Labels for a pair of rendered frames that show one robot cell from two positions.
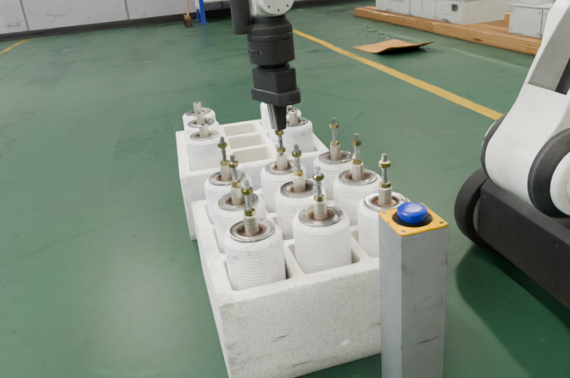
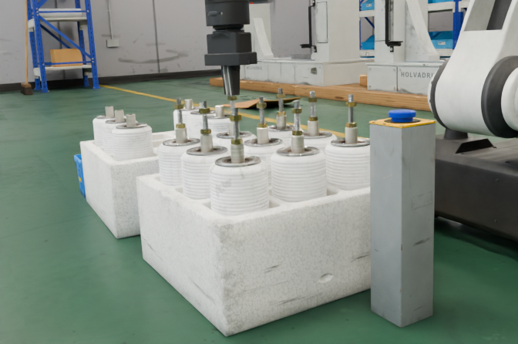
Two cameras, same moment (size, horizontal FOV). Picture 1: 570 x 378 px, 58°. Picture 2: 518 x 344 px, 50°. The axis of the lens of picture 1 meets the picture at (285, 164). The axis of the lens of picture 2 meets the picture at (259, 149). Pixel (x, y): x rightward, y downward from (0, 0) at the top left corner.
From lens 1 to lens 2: 37 cm
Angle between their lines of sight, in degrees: 19
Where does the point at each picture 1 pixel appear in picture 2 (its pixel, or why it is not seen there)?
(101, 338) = (47, 317)
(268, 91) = (226, 52)
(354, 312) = (337, 243)
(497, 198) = not seen: hidden behind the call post
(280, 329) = (273, 258)
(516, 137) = (464, 71)
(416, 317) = (412, 214)
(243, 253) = (236, 177)
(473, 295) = not seen: hidden behind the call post
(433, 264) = (425, 159)
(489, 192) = not seen: hidden behind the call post
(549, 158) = (497, 79)
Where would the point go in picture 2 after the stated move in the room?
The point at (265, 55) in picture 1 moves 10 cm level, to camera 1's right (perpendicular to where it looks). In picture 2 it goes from (227, 15) to (276, 13)
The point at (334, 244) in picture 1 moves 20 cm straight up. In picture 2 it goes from (317, 173) to (314, 52)
